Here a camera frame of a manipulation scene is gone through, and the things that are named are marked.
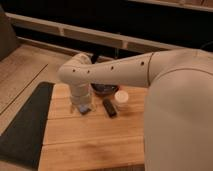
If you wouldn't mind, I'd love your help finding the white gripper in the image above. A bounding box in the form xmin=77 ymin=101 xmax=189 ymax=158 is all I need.
xmin=69 ymin=84 xmax=96 ymax=113

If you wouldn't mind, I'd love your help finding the white ceramic cup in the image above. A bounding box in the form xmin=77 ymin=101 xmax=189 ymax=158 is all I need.
xmin=114 ymin=90 xmax=129 ymax=106

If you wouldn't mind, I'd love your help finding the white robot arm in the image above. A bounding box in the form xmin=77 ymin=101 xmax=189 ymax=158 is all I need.
xmin=58 ymin=49 xmax=213 ymax=171

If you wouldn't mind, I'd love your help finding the black bowl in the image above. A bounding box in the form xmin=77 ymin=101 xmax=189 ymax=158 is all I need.
xmin=91 ymin=84 xmax=119 ymax=96

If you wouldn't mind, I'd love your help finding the black rectangular bar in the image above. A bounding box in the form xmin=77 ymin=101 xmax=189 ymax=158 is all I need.
xmin=103 ymin=99 xmax=117 ymax=117

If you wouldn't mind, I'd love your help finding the dark floor mat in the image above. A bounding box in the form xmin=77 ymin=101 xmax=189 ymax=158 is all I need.
xmin=0 ymin=82 xmax=54 ymax=169

